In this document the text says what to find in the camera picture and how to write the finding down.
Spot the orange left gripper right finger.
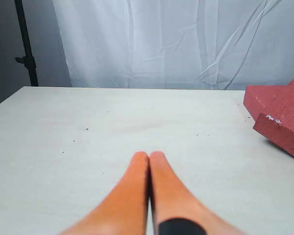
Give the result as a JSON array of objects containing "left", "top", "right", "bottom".
[{"left": 149, "top": 151, "right": 245, "bottom": 235}]

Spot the white backdrop curtain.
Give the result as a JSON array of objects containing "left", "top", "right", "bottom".
[{"left": 53, "top": 0, "right": 294, "bottom": 90}]

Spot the red brick with white chip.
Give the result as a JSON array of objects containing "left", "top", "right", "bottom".
[{"left": 253, "top": 113, "right": 294, "bottom": 157}]

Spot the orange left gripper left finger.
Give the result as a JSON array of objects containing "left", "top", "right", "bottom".
[{"left": 62, "top": 152, "right": 149, "bottom": 235}]

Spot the black stand pole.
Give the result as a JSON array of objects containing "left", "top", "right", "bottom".
[{"left": 14, "top": 0, "right": 39, "bottom": 87}]

